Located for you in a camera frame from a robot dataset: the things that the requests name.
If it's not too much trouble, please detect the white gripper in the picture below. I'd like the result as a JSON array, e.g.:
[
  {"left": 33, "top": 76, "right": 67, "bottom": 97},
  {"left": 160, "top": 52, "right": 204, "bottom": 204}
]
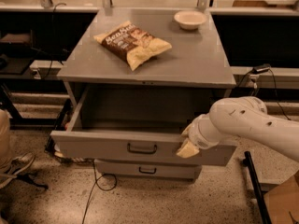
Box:
[{"left": 176, "top": 114, "right": 229, "bottom": 159}]

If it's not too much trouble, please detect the grey top drawer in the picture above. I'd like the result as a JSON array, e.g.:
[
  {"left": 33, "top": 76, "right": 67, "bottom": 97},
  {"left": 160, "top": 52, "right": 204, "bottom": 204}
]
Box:
[{"left": 51, "top": 84, "right": 235, "bottom": 166}]

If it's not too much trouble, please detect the grey drawer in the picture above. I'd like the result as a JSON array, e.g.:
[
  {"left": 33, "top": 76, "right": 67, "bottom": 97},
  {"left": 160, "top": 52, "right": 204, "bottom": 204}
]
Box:
[
  {"left": 95, "top": 160, "right": 201, "bottom": 180},
  {"left": 51, "top": 84, "right": 235, "bottom": 166}
]

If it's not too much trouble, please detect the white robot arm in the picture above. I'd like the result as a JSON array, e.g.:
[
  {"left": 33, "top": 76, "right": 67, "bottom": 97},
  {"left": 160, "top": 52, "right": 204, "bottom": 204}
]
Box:
[{"left": 177, "top": 96, "right": 299, "bottom": 161}]

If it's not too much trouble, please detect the grey bottom drawer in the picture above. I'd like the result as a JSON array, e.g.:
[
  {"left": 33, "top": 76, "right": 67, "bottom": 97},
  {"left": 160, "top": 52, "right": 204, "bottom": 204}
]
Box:
[{"left": 95, "top": 160, "right": 201, "bottom": 180}]

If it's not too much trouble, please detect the grey drawer cabinet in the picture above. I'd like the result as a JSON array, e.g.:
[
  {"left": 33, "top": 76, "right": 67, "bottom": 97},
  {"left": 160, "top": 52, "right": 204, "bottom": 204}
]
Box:
[{"left": 56, "top": 7, "right": 237, "bottom": 183}]

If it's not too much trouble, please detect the black metal bar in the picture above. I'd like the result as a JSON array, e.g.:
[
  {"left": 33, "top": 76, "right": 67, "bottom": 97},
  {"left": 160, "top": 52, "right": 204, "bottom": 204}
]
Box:
[{"left": 243, "top": 151, "right": 272, "bottom": 224}]

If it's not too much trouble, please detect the black power adapter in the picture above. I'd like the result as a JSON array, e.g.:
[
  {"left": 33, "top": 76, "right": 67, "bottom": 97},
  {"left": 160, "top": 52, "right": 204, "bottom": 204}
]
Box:
[{"left": 252, "top": 63, "right": 271, "bottom": 74}]

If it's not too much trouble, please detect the cardboard box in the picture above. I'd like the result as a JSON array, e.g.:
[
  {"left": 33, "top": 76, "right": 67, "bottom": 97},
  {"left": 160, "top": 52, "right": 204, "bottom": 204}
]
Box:
[{"left": 264, "top": 171, "right": 299, "bottom": 224}]

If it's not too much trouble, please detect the sea salt chips bag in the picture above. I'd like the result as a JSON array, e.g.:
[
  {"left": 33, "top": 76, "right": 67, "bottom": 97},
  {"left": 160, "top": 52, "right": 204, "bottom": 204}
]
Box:
[{"left": 93, "top": 21, "right": 172, "bottom": 71}]

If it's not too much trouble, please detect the white bowl on cabinet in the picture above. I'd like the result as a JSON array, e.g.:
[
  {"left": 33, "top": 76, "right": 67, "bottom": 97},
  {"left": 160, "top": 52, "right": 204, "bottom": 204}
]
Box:
[{"left": 174, "top": 10, "right": 206, "bottom": 31}]

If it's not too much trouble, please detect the grey sneaker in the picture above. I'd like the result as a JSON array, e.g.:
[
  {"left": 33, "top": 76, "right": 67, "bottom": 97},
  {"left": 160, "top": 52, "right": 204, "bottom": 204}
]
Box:
[{"left": 0, "top": 153, "right": 35, "bottom": 189}]

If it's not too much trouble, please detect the black floor cable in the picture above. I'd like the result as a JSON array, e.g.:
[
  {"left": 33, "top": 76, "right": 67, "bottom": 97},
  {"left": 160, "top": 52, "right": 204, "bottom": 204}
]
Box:
[{"left": 81, "top": 161, "right": 119, "bottom": 224}]

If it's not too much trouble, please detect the black hanging cable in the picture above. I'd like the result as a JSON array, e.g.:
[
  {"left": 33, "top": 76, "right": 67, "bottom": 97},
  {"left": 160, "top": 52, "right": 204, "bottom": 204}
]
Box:
[{"left": 40, "top": 1, "right": 67, "bottom": 80}]

